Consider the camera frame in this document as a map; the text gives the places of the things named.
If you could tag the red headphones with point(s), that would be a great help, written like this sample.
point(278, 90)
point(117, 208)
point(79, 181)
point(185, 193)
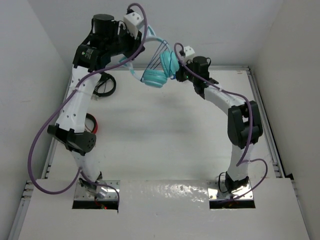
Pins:
point(90, 118)

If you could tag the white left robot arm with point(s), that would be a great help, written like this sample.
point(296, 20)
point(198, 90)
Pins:
point(69, 127)

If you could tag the black headphones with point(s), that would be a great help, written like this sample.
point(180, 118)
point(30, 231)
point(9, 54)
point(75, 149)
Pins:
point(100, 90)

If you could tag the white front cover board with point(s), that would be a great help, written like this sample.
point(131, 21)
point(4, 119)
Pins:
point(167, 210)

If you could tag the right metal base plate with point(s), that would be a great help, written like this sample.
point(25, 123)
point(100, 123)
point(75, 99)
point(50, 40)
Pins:
point(217, 191)

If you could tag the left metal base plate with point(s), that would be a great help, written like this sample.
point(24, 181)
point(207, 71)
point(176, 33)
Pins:
point(85, 191)

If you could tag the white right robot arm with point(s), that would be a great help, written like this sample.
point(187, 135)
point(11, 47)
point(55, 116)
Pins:
point(244, 125)

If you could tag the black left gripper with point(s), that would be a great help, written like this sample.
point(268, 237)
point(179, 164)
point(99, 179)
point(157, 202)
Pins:
point(132, 41)

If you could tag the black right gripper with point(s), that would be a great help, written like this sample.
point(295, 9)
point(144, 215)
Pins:
point(179, 75)

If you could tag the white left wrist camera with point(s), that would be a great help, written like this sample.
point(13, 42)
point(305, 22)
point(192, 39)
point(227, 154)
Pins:
point(134, 22)

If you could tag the teal cat-ear headphones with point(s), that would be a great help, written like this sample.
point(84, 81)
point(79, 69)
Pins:
point(162, 66)

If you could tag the metal base plate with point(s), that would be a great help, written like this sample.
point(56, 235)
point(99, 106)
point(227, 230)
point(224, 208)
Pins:
point(217, 191)
point(85, 191)

